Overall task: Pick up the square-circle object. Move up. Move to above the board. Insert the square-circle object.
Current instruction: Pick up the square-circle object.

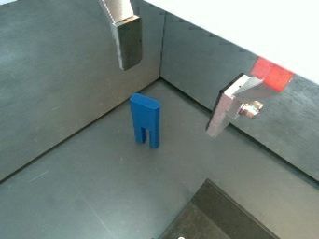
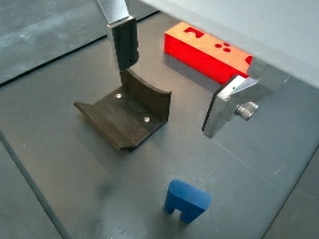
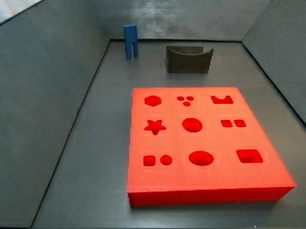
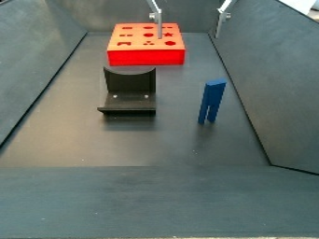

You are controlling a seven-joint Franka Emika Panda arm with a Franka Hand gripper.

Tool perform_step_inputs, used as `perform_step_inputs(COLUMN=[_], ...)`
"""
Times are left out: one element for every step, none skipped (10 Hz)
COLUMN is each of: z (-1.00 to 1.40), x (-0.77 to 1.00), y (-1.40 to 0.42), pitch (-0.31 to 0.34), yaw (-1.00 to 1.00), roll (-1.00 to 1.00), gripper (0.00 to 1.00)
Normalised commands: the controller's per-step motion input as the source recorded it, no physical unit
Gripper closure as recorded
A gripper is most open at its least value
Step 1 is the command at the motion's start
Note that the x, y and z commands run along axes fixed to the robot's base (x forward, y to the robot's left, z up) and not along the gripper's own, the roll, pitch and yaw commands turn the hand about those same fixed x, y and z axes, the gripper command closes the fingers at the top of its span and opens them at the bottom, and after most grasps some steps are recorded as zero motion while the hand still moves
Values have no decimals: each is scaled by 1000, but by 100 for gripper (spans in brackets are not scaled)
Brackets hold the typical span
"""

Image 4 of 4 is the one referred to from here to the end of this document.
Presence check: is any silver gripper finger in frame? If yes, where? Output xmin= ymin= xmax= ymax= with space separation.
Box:
xmin=215 ymin=0 xmax=234 ymax=38
xmin=146 ymin=0 xmax=162 ymax=38

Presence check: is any blue square-circle peg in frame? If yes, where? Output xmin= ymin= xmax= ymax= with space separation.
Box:
xmin=198 ymin=78 xmax=227 ymax=124

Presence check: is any red shape-sorting board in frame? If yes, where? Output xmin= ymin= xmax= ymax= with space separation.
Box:
xmin=106 ymin=22 xmax=186 ymax=66

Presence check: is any black curved holder stand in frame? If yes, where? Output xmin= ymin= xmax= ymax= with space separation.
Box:
xmin=98 ymin=67 xmax=158 ymax=115

